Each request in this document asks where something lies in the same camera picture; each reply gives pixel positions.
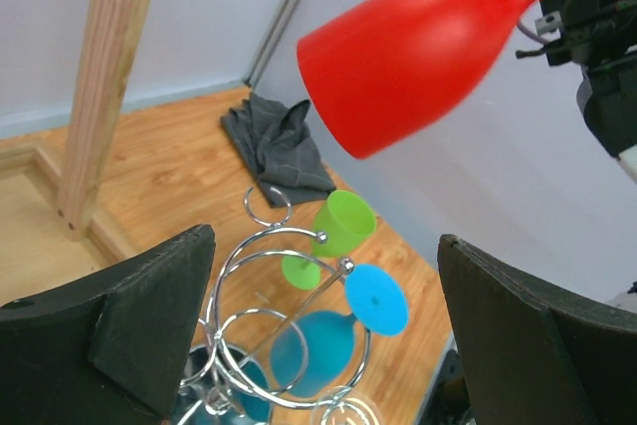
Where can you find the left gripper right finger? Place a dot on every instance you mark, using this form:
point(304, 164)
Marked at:
point(533, 352)

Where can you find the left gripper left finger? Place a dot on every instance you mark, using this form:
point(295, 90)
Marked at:
point(111, 347)

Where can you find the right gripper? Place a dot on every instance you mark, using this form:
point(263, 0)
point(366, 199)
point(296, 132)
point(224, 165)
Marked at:
point(590, 32)

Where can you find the blue wine glass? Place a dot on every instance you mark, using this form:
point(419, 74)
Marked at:
point(318, 348)

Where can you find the red wine glass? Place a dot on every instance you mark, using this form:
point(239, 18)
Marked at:
point(385, 69)

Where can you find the green wine glass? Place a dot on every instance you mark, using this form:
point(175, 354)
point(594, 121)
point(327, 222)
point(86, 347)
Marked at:
point(347, 220)

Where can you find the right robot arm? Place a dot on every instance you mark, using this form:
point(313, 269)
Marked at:
point(606, 98)

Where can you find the wooden clothes rack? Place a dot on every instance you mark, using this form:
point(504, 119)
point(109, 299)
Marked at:
point(52, 228)

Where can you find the chrome wine glass rack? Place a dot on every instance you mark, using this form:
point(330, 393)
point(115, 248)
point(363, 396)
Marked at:
point(228, 378)

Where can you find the clear wine glass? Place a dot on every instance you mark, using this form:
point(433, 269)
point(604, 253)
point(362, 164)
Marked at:
point(344, 405)

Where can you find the grey folded cloth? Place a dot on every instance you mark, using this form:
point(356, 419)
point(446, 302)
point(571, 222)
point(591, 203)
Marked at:
point(277, 148)

